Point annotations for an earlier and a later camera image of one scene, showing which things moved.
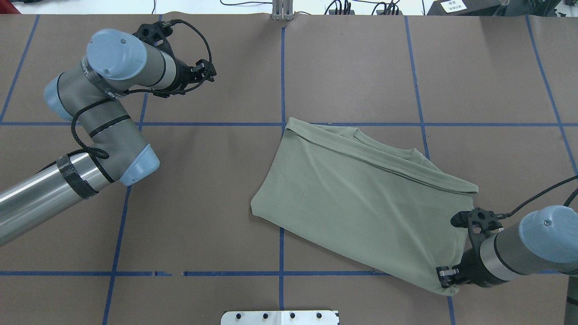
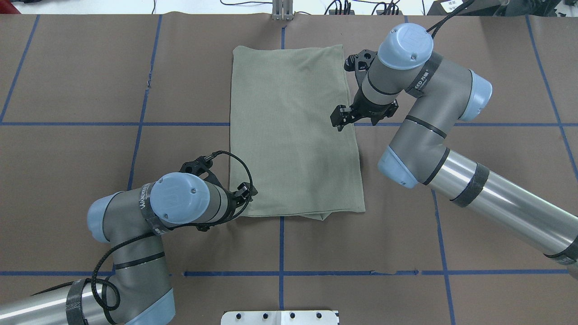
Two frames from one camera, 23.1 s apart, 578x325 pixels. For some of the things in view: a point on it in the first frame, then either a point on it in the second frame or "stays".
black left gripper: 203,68 -> 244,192
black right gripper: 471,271 -> 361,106
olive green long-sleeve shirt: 388,207 -> 282,99
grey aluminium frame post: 282,10 stays
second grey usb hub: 379,12 stays
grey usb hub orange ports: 333,12 stays
